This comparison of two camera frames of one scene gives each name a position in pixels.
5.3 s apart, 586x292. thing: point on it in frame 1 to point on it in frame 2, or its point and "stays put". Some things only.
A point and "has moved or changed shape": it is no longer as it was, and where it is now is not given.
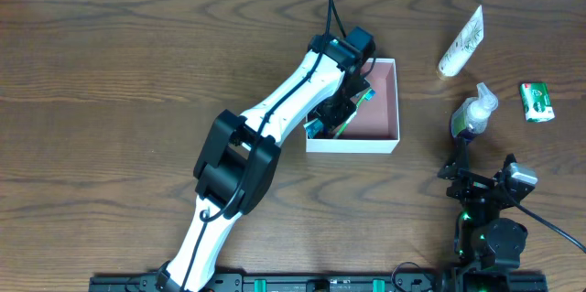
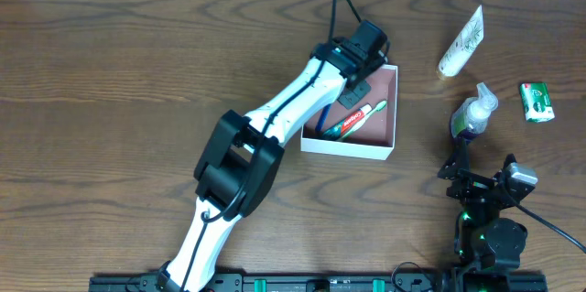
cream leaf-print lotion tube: (464, 48) stays put
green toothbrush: (368, 96) to (357, 125)
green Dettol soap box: (537, 102) stays put
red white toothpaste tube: (313, 127) has moved or changed shape
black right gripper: (470, 180) stays put
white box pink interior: (374, 127) stays put
